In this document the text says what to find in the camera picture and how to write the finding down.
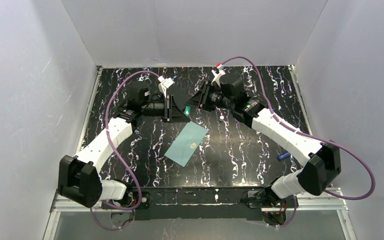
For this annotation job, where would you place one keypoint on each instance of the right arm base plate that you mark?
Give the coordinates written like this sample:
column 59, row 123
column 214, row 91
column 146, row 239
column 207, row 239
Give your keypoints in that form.
column 261, row 199

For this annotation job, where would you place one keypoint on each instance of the blue pen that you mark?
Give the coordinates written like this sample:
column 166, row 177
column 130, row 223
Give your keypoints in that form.
column 283, row 156

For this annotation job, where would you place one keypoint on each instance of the green white glue stick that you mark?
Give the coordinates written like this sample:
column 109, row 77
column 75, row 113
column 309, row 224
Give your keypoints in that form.
column 187, row 110

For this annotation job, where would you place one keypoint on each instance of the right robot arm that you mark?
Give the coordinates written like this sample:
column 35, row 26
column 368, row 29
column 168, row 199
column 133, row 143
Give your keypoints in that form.
column 321, row 162

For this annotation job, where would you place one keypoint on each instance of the light green envelope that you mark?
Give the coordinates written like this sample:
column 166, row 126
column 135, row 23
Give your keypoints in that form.
column 185, row 144

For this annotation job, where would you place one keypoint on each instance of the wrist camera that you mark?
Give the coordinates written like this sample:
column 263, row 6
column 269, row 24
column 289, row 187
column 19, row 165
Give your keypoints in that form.
column 164, row 84
column 218, row 72

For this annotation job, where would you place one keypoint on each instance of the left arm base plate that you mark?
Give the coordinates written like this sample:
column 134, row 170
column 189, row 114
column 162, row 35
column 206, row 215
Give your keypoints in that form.
column 131, row 198

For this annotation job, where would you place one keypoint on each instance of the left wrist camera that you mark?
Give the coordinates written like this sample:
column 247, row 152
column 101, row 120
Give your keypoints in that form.
column 164, row 84

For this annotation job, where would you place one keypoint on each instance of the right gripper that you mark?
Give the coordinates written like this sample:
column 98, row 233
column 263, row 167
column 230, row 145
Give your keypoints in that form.
column 206, row 96

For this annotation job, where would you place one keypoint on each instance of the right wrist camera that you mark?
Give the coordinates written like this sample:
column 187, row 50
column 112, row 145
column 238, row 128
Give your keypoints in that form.
column 218, row 72

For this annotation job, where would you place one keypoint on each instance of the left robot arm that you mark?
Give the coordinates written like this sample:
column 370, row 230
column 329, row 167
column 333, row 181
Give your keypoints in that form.
column 78, row 175

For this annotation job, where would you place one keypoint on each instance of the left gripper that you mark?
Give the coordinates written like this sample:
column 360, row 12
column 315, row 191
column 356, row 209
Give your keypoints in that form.
column 169, row 108

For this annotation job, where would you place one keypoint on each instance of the aluminium frame rail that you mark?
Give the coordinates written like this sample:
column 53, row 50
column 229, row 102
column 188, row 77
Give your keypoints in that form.
column 202, row 213

